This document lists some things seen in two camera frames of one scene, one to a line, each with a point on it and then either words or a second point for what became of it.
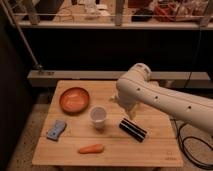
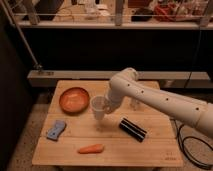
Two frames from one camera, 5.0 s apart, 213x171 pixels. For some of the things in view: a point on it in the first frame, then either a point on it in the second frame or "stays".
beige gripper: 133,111 to 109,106
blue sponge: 53,133 stays
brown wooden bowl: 74,100 stays
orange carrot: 94,148 stays
